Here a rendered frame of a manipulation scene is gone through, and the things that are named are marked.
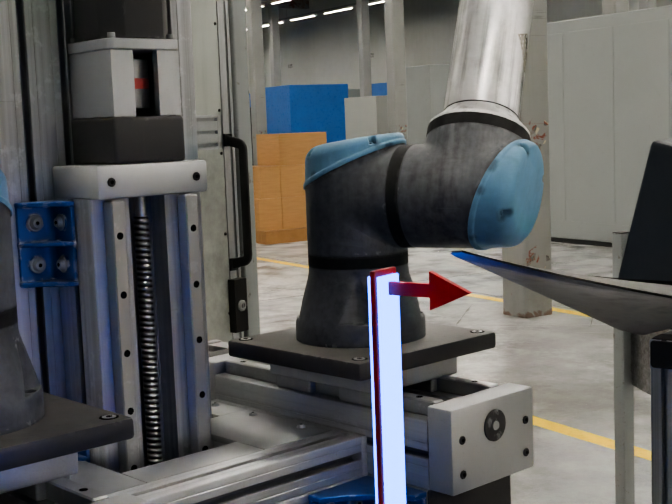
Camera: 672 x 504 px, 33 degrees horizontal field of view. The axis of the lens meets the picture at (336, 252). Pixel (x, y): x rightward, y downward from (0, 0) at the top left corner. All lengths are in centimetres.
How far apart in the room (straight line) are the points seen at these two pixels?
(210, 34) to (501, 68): 152
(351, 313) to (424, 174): 18
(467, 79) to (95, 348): 50
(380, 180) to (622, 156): 1008
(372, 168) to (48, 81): 36
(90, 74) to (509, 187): 45
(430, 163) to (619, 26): 1012
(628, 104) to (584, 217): 126
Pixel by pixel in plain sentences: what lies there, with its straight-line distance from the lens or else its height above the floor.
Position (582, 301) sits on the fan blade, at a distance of 70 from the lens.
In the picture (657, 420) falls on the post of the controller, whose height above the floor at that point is 97.
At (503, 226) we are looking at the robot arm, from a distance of 121.
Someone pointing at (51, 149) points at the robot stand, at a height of 127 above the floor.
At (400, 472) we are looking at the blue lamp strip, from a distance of 75.
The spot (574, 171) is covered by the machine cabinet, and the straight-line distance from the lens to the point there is 1177.
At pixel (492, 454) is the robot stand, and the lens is 123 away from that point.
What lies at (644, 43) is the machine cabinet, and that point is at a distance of 1109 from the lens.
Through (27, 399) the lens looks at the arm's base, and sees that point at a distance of 101.
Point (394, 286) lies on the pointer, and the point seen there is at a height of 118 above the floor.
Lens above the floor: 128
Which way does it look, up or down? 6 degrees down
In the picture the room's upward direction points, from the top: 2 degrees counter-clockwise
